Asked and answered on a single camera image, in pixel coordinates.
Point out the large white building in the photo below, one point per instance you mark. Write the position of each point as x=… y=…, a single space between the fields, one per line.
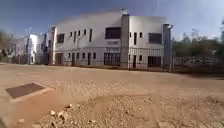
x=100 y=36

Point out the small white building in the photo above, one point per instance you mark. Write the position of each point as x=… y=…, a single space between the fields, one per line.
x=31 y=46

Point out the square manhole cover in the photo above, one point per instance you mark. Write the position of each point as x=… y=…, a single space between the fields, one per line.
x=25 y=90

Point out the bare tree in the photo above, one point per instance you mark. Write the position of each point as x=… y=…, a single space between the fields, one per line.
x=5 y=43

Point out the black metal fence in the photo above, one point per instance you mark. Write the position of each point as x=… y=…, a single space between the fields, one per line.
x=186 y=63

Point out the brick paved road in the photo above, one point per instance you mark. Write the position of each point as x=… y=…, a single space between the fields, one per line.
x=116 y=83

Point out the pale pole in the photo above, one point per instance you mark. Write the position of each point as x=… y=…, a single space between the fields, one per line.
x=171 y=50

